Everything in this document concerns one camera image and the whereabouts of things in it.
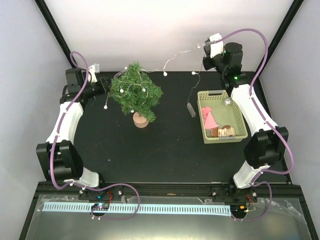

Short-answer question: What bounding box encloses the white ball light string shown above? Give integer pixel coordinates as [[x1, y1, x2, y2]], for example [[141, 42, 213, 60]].
[[103, 43, 208, 113]]

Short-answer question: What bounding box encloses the clear plastic battery box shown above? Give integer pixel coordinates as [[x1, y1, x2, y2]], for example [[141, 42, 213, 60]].
[[186, 102, 196, 118]]

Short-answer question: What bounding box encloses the yellow-green plastic basket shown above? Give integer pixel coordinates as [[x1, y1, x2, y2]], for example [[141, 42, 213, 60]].
[[197, 90, 248, 144]]

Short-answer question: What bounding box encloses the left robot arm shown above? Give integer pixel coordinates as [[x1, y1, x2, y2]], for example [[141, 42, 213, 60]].
[[36, 64, 111, 200]]

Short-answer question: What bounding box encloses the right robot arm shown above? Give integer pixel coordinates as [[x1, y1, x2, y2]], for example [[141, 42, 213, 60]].
[[202, 40, 289, 202]]

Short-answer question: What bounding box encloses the small green christmas tree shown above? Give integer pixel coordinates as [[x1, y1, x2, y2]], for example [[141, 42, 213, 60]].
[[109, 62, 163, 123]]

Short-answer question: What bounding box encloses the silver ball ornament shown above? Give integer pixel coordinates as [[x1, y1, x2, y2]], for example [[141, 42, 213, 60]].
[[223, 97, 233, 106]]

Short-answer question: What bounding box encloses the pink paper ornament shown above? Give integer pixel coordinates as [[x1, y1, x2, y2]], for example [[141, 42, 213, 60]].
[[201, 106, 220, 129]]

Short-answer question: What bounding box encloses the gingerbread figure ornament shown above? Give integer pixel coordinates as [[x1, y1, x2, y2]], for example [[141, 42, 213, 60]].
[[211, 125, 236, 138]]

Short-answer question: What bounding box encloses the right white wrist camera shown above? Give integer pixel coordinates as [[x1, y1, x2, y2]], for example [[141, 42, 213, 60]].
[[208, 33, 224, 59]]

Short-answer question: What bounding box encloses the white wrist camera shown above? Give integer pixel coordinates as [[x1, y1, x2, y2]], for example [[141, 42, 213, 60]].
[[208, 33, 224, 59], [88, 63, 100, 83]]

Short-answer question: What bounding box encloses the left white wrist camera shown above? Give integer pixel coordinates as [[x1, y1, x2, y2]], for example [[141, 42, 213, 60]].
[[88, 63, 100, 83]]

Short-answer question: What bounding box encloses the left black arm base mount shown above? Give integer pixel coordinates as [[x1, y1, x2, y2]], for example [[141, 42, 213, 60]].
[[78, 190, 114, 220]]

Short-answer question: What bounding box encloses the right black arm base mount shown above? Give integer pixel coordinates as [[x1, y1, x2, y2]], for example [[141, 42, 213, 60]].
[[208, 187, 257, 203]]

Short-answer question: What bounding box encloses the black aluminium frame rail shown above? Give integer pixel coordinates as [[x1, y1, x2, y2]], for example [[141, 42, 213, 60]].
[[35, 182, 303, 200]]

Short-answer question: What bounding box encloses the white slotted cable duct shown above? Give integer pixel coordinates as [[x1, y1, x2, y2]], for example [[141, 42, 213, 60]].
[[42, 202, 232, 217]]

